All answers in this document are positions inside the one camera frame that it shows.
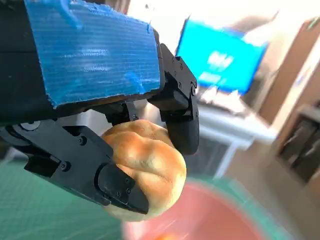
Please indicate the left robot hand blue tape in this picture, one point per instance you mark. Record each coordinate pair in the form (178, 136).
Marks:
(95, 55)

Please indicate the round toy bread bun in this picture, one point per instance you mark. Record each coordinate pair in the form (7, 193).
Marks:
(150, 160)

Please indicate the pink bowl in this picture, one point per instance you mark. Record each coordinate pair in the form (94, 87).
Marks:
(212, 220)

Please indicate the blue computer monitor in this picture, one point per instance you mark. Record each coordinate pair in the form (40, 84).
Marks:
(200, 50)

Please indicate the large white mesh cabinet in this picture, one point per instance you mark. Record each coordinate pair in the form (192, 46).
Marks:
(237, 130)

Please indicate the green cutting mat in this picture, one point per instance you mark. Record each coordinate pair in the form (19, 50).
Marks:
(37, 212)

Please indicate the brown wooden cabinet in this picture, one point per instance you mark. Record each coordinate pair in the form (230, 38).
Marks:
(295, 62)

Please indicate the dark shelf unit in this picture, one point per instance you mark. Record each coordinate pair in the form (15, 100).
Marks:
(305, 145)

